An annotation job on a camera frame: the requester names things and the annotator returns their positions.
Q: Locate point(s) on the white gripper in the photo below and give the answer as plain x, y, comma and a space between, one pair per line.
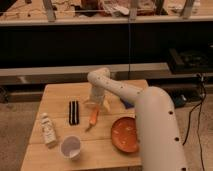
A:
97, 95

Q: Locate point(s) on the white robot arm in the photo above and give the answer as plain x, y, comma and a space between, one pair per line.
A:
160, 146

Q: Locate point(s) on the orange ceramic plate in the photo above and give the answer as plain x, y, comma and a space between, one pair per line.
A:
124, 136

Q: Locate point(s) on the white ceramic cup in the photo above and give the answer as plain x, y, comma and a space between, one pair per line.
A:
70, 147

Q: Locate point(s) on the blue sponge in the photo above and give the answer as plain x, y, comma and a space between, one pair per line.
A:
126, 104

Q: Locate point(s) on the white tube bottle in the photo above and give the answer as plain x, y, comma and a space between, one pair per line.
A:
48, 131

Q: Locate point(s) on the black equipment on shelf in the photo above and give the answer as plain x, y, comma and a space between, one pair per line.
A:
190, 61

